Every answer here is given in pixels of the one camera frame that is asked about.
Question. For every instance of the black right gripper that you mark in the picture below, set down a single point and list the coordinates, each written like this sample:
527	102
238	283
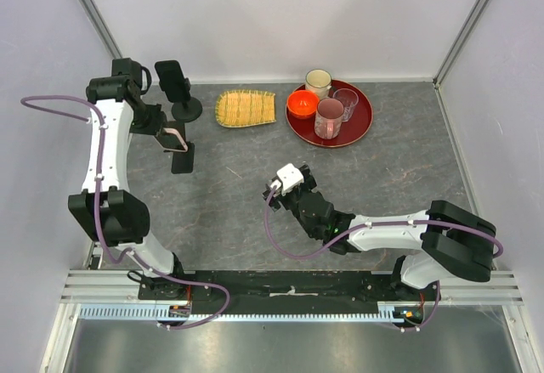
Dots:
274	201

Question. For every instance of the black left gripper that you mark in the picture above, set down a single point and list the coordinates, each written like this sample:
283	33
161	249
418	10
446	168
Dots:
158	121

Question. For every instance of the pink-cased smartphone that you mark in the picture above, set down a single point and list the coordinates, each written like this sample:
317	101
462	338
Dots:
171	140

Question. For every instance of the black smartphone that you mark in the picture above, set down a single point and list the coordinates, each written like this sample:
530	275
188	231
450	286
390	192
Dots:
172	81

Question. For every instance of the black round-base phone stand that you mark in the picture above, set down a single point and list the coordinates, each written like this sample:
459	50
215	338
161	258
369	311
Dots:
188	111

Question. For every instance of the black folding phone stand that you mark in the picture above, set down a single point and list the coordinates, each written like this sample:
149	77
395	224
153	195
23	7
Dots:
182	163

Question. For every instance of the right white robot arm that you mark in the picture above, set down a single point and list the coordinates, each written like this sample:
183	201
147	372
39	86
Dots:
439	242

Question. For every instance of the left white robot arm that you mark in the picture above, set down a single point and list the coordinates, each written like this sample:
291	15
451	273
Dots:
105	208

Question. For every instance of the red oval lacquer tray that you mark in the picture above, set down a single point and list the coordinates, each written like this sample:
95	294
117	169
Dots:
350	132

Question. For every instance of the yellow woven bamboo mat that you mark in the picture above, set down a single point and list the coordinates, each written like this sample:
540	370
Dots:
245	108

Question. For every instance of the pink patterned mug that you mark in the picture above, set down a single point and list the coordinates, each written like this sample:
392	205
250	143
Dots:
328	118

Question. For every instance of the orange bowl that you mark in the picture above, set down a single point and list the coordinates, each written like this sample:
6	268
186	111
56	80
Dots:
302	104

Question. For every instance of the clear drinking glass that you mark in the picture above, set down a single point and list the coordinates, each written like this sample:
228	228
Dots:
349	99

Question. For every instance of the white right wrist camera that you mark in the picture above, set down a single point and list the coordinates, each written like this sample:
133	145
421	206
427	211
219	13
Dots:
286	180

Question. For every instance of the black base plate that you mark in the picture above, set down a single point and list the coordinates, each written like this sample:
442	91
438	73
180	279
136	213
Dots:
284	292

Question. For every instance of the slotted cable duct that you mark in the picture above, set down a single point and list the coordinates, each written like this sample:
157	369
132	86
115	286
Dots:
166	314

